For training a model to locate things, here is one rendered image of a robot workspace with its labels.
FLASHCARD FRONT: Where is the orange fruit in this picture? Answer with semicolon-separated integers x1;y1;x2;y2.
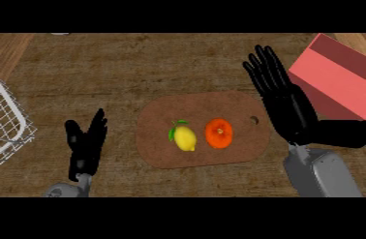
205;117;234;150

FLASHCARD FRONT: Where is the red cardboard box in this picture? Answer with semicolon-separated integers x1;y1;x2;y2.
287;33;366;121

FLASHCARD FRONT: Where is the yellow lemon with green leaf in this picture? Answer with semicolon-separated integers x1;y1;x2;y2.
166;119;199;152

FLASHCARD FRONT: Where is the brown wooden cutting board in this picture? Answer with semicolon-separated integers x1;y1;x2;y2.
134;90;272;169

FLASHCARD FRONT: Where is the white wire basket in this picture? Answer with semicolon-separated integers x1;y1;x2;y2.
0;81;38;165

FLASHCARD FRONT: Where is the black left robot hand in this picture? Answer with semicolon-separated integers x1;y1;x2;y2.
64;107;109;183

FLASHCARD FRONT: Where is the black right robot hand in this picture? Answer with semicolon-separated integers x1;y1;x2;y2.
241;45;366;149

